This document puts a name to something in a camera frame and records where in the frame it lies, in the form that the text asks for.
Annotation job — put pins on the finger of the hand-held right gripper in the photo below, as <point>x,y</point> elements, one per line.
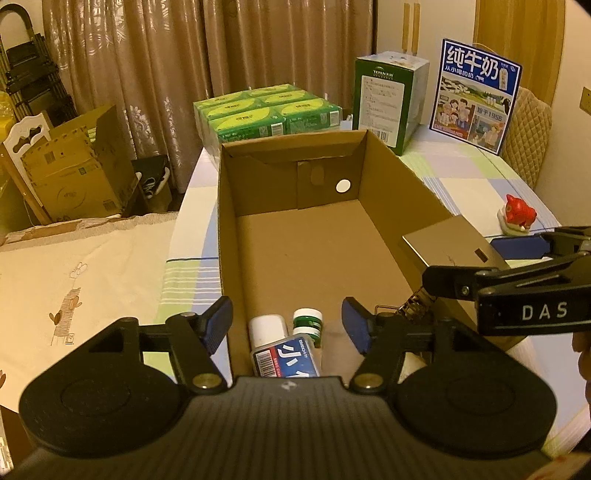
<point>515,247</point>
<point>452,280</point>

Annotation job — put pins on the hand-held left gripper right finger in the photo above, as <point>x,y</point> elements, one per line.
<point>355,323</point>

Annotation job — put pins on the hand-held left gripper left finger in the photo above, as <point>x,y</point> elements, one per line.
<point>221,319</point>

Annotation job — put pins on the small green-capped white bottle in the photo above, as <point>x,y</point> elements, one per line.
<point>307,319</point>

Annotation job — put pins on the white bottle with blue label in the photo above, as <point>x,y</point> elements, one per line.
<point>281,355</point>

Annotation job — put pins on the cardboard box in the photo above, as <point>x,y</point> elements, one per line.
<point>300,249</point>

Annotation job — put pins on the person's right hand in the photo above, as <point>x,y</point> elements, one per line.
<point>582,355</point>

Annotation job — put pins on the red animal figurine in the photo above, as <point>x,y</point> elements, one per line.
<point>517,214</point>

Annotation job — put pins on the beige quilted chair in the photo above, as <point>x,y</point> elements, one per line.
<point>528,138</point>

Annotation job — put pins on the cream printed blanket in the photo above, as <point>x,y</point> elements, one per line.
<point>92,286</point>

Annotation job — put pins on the black shoe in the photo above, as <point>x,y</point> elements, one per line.
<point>154,182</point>

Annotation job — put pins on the blue milk carton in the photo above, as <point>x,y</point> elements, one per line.
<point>475,97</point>

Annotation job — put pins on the green and white carton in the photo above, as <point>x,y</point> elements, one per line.
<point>383,101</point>

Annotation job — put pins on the stacked cardboard boxes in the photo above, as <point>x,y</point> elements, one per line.
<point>69,175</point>

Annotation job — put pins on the pack of green tissue boxes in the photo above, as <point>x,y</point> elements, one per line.
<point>263,113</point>

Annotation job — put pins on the wooden door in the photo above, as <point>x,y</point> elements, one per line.
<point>517,32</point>

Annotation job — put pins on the brown patterned curtain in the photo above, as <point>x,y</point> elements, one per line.
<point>161,69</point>

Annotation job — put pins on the white wooden chair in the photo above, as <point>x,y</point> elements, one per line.
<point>23,138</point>

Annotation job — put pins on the black folding ladder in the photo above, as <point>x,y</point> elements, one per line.
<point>32,69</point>

